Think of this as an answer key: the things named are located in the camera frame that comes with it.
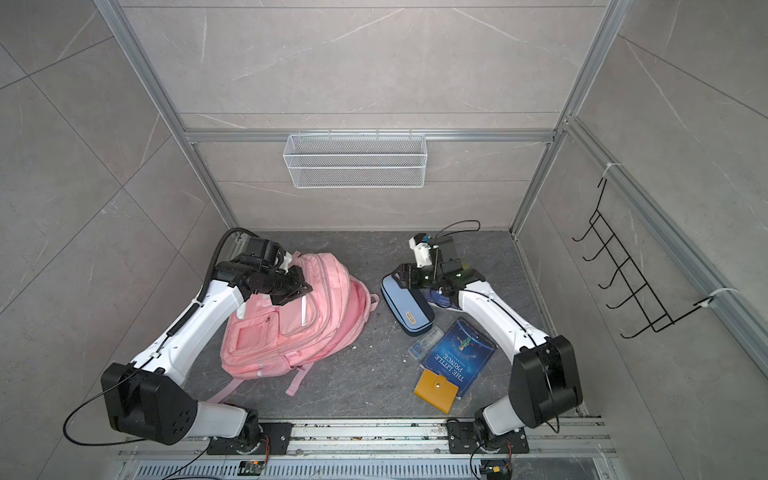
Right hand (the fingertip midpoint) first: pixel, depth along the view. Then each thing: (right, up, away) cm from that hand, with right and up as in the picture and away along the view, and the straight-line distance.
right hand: (401, 271), depth 85 cm
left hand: (-25, -2, -4) cm, 25 cm away
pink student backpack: (-38, -18, -3) cm, 42 cm away
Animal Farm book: (+14, -11, +14) cm, 23 cm away
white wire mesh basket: (-15, +37, +16) cm, 43 cm away
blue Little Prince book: (+18, -25, +3) cm, 31 cm away
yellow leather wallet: (+9, -32, -5) cm, 34 cm away
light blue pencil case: (+2, -12, +9) cm, 15 cm away
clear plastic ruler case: (+6, -23, +3) cm, 24 cm away
